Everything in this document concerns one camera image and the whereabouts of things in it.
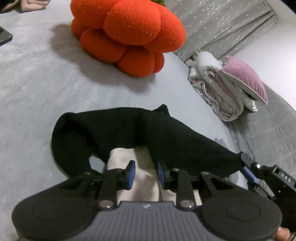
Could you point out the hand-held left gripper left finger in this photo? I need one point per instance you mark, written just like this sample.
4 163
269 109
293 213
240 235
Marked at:
131 173

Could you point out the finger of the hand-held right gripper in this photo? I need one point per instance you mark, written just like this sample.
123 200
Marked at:
251 172

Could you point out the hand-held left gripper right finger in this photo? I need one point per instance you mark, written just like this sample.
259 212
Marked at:
161 176

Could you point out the cream and black sweatshirt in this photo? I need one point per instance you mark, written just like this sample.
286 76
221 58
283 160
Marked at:
138 129

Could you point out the person's right hand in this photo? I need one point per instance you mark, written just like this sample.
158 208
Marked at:
283 234

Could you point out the grey quilted blanket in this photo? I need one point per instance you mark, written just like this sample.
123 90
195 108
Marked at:
266 132

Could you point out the folded white pink quilt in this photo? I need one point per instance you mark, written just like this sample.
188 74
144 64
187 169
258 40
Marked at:
215 92

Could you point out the purple pillow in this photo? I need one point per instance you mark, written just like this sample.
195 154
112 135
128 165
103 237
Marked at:
242 76

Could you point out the orange pumpkin plush pillow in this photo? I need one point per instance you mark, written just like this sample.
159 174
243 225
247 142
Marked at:
129 25

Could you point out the grey star curtain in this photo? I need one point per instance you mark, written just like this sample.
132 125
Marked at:
219 23

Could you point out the black tablet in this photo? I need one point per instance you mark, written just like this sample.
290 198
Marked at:
4 36

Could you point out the crumpled beige garment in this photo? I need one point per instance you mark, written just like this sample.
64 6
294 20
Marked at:
34 4

